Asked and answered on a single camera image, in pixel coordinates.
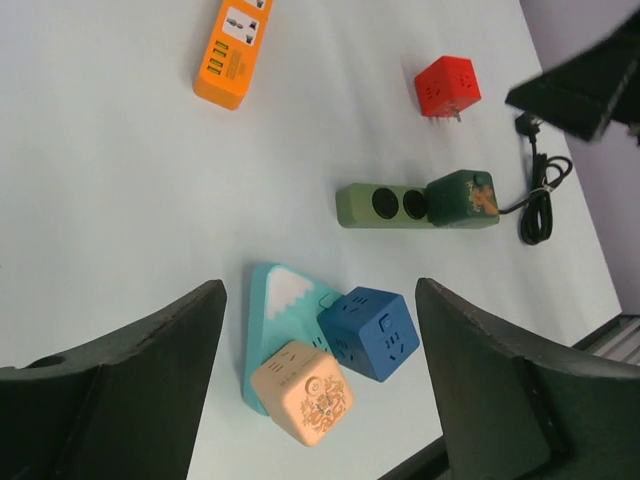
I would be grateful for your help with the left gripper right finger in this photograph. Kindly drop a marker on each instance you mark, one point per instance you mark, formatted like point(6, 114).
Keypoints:
point(515, 405)

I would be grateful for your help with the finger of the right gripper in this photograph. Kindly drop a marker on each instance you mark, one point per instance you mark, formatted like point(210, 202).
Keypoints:
point(585, 94)

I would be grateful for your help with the teal triangular power strip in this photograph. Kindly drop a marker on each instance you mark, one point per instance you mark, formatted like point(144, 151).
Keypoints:
point(284, 305)

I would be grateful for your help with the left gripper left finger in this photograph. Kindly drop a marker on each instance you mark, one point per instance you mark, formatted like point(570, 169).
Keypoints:
point(126, 405)

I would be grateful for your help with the beige cube plug adapter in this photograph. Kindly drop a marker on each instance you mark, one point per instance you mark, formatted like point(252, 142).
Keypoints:
point(304, 391)

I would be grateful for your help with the olive green power strip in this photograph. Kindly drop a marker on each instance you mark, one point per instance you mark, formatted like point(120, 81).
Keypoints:
point(374, 206)

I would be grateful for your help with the red cube plug adapter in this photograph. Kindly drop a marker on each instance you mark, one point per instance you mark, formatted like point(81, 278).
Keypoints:
point(447, 87)

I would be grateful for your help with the orange power strip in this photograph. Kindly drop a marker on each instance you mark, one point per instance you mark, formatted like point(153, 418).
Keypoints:
point(225, 73)

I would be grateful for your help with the blue cube plug adapter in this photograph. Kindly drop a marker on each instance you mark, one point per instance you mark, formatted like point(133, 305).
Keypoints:
point(370, 332)

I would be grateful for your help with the dark green cube plug adapter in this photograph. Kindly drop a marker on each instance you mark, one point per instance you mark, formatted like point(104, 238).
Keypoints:
point(464, 199)

